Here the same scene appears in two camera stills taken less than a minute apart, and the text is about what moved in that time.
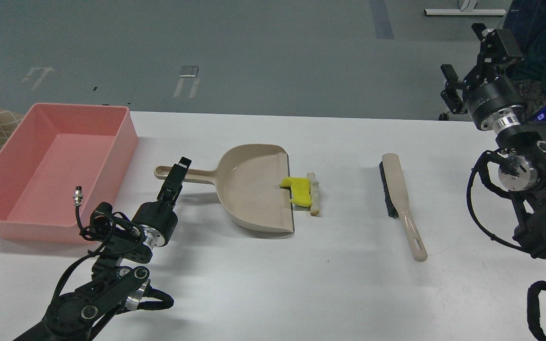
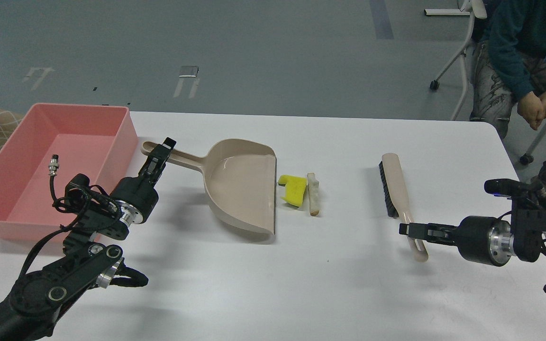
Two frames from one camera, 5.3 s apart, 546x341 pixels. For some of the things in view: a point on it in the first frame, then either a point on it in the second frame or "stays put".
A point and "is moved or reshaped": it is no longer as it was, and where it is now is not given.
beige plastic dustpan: [248, 179] is moved or reshaped
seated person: [545, 76] stays put
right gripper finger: [450, 95] -> [428, 230]
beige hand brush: [397, 203] stays put
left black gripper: [158, 219] -> [135, 197]
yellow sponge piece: [300, 190] is moved or reshaped
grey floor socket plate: [189, 71] stays put
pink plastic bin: [26, 193] stays put
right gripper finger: [498, 50] -> [449, 240]
